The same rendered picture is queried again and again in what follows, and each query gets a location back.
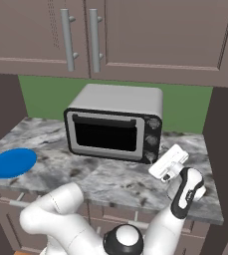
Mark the brown wall cupboard door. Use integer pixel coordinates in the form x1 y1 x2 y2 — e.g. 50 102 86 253
0 0 91 80
84 0 228 90

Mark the black toaster oven door handle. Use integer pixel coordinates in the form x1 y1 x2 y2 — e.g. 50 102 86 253
72 113 137 129

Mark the grey cupboard bar handle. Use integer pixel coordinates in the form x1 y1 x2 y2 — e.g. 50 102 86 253
88 8 106 74
60 8 79 73

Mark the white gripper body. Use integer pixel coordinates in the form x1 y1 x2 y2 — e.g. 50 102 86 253
147 143 190 180

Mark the brown base cupboard door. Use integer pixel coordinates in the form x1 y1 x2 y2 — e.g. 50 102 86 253
0 198 50 254

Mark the grey drawer handle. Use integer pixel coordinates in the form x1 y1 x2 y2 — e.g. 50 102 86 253
0 191 26 208
104 210 151 231

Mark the black toaster oven knob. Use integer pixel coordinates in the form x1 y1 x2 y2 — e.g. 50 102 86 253
142 149 156 163
144 133 159 147
146 117 161 130

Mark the brown drawer front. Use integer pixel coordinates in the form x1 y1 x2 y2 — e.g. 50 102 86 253
0 186 52 210
85 202 199 235

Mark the toaster oven glass door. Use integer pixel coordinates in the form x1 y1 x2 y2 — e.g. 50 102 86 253
66 111 146 161

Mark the blue plate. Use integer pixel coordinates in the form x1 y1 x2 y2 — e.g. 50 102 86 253
0 147 38 180

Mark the silver toaster oven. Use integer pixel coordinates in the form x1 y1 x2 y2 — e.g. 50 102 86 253
63 83 164 165

